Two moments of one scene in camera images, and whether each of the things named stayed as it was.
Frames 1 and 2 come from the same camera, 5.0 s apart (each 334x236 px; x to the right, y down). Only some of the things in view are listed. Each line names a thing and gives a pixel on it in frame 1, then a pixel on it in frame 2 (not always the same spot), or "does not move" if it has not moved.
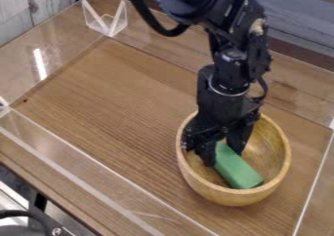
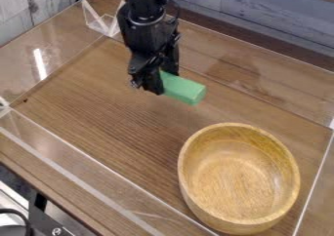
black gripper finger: (205, 151) to (145, 75)
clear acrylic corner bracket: (105, 23) does not move
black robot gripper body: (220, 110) to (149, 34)
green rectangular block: (232, 168) to (183, 90)
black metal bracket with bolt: (42, 224) does not move
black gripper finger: (239, 133) to (169, 59)
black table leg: (40, 202) does not move
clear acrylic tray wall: (78, 187) does not move
